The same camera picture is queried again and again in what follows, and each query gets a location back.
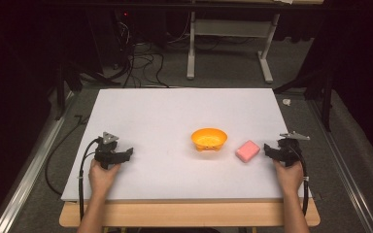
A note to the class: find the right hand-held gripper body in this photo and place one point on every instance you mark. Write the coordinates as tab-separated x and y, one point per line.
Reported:
288	151

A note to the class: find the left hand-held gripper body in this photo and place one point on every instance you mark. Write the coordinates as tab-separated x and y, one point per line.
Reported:
105	152

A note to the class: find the person's left hand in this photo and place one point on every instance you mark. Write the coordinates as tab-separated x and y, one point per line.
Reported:
102	176

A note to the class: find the person's right hand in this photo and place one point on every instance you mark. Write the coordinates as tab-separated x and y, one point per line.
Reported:
289	178

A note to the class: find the pink soap bar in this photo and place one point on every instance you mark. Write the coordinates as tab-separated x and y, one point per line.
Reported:
247	151

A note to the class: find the crumpled white paper scrap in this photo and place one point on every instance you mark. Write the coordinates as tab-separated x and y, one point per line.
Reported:
286	102

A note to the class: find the white table board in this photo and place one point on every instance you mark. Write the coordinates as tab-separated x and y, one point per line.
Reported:
175	113

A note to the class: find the orange plastic bowl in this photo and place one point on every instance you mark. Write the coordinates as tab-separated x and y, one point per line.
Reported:
209	139

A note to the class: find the black metal stand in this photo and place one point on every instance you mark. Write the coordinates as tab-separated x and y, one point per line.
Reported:
327	97
63	84

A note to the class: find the wooden table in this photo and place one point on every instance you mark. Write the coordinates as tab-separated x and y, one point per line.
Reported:
187	213

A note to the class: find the aluminium floor rail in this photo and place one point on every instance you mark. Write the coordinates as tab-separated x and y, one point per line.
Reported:
29	181
346	174

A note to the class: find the white metal desk frame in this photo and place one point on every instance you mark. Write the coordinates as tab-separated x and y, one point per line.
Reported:
230	28

